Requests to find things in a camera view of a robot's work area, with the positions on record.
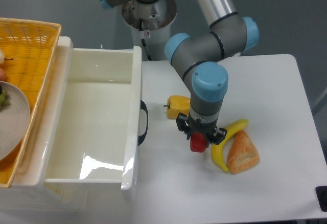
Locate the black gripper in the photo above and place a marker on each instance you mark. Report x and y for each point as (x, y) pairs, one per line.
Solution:
(189, 125)

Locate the red bell pepper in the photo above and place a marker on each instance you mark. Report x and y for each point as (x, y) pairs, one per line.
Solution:
(197, 142)

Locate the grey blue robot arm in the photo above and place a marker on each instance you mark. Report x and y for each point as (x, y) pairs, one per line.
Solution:
(196, 60)

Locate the yellow bell pepper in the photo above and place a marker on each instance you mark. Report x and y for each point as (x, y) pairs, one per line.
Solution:
(177, 104)

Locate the yellow banana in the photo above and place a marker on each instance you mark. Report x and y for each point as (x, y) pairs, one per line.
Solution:
(217, 151)

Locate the brown bread pastry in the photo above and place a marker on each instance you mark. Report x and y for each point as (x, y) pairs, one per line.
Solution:
(243, 155)

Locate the white open drawer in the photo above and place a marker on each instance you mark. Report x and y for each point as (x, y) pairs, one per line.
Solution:
(94, 145)

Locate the black corner device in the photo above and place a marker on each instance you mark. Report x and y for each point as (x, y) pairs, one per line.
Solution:
(321, 192)

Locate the white drawer cabinet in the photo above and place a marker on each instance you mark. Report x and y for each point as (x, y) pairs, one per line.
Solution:
(29, 191)

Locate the grey ribbed plate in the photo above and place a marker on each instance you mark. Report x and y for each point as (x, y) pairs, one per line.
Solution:
(14, 119)

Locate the yellow woven basket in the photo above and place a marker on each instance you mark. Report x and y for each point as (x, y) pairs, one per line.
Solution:
(29, 46)

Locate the green grapes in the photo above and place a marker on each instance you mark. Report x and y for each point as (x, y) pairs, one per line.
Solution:
(4, 99)

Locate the pink peach fruit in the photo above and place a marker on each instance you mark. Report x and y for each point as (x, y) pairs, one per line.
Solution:
(3, 75)

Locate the pale pear with stem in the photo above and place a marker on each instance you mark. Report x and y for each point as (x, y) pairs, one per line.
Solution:
(3, 57)

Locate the black drawer handle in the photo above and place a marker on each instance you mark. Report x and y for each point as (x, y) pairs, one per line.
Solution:
(143, 123)

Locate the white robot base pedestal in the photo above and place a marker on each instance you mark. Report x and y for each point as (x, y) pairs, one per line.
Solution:
(150, 26)

